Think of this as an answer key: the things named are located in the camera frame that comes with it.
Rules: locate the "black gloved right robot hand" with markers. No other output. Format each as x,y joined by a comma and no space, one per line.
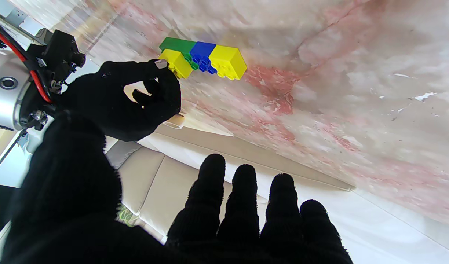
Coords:
99,99

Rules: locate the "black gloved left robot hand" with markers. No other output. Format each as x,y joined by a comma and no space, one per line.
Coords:
63,205

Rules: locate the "yellow toy brick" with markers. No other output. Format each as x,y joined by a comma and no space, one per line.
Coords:
228,60
178,62

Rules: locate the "green toy brick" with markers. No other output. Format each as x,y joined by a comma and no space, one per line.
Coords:
167,43
186,46

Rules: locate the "blue toy brick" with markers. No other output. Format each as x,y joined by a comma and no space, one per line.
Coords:
201,51

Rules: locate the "tall green leafy plant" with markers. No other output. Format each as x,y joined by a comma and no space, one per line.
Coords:
124,216

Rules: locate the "wooden bowl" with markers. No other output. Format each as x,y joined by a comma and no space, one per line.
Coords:
175,121

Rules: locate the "beige sofa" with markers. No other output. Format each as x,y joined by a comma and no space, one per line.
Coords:
165,179

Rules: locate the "white sheer curtain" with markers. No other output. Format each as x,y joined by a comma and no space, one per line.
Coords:
393,234

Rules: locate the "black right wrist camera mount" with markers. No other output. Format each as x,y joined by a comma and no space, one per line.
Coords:
59,51

